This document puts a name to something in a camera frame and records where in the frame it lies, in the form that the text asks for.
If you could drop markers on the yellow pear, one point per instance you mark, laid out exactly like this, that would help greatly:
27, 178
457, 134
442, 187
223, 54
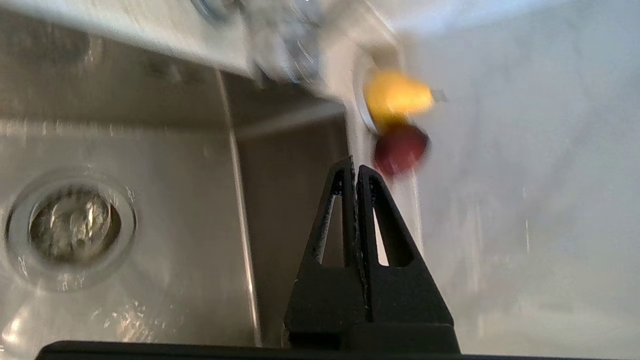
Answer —
397, 97

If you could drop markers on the dark red apple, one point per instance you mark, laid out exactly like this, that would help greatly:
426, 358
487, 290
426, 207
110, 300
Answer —
400, 150

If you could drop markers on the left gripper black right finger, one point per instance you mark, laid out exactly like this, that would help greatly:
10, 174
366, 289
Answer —
405, 295

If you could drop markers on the stainless steel sink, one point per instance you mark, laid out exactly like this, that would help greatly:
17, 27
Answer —
175, 225

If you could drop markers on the metal sink drain strainer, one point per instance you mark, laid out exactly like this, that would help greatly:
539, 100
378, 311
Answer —
72, 227

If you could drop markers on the chrome kitchen faucet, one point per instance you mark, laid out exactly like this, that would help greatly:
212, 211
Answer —
215, 10

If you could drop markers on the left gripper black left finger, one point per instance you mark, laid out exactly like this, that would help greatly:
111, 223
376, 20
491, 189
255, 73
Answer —
327, 300

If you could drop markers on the small white saucer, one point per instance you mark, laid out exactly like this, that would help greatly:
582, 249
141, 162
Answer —
362, 95

